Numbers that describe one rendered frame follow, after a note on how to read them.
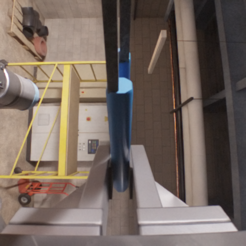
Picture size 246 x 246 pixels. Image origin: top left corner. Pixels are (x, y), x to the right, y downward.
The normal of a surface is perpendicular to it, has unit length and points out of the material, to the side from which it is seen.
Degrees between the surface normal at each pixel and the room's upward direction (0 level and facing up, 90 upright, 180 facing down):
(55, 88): 90
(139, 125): 90
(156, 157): 90
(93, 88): 90
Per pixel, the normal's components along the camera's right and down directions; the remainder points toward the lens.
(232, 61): 0.00, -0.13
